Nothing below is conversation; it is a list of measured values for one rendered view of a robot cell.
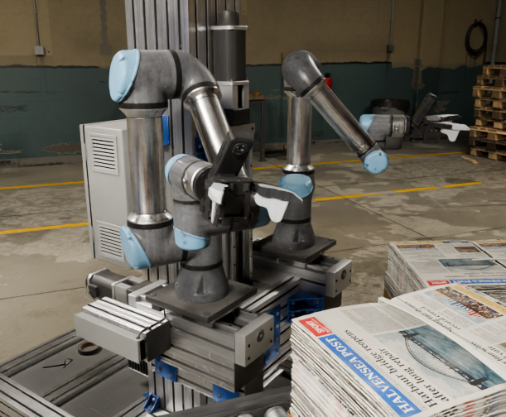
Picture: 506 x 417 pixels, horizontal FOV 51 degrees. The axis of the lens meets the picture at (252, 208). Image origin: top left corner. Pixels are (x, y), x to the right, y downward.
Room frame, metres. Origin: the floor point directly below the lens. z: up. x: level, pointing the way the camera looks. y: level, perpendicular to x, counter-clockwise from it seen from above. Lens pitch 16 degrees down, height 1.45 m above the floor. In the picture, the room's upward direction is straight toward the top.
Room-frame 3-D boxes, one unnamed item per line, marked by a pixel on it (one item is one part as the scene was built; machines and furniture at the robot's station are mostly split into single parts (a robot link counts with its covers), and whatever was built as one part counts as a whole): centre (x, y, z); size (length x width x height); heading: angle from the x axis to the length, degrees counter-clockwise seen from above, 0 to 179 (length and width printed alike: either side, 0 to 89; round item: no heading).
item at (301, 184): (1.78, -0.15, 0.98); 0.13 x 0.12 x 0.14; 171
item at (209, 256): (1.36, 0.15, 0.98); 0.13 x 0.12 x 0.14; 119
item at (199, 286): (1.36, 0.14, 0.87); 0.15 x 0.15 x 0.10
